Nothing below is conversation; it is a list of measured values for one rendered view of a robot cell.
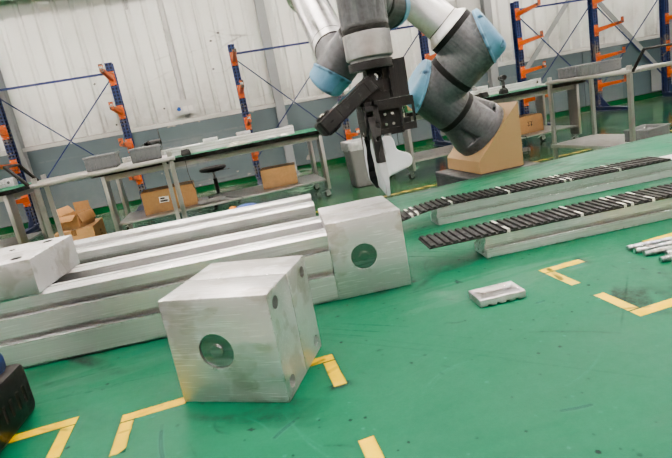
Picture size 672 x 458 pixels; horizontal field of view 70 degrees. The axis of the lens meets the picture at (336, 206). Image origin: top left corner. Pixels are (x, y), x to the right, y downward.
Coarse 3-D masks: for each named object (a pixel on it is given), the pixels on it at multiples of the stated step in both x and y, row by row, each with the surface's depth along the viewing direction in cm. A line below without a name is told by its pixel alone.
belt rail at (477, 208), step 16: (608, 176) 82; (624, 176) 83; (640, 176) 83; (656, 176) 83; (528, 192) 81; (544, 192) 81; (560, 192) 82; (576, 192) 82; (592, 192) 82; (448, 208) 80; (464, 208) 80; (480, 208) 81; (496, 208) 81; (512, 208) 81
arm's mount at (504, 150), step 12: (504, 108) 119; (516, 108) 115; (504, 120) 116; (516, 120) 116; (504, 132) 116; (516, 132) 116; (492, 144) 115; (504, 144) 116; (516, 144) 117; (456, 156) 127; (468, 156) 122; (480, 156) 116; (492, 156) 116; (504, 156) 117; (516, 156) 117; (456, 168) 128; (468, 168) 121; (480, 168) 116; (492, 168) 116; (504, 168) 117
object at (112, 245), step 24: (216, 216) 80; (240, 216) 74; (264, 216) 73; (288, 216) 74; (312, 216) 75; (96, 240) 78; (120, 240) 73; (144, 240) 72; (168, 240) 72; (192, 240) 74
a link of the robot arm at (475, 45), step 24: (432, 0) 106; (432, 24) 108; (456, 24) 106; (480, 24) 105; (432, 48) 111; (456, 48) 107; (480, 48) 106; (504, 48) 108; (456, 72) 109; (480, 72) 110
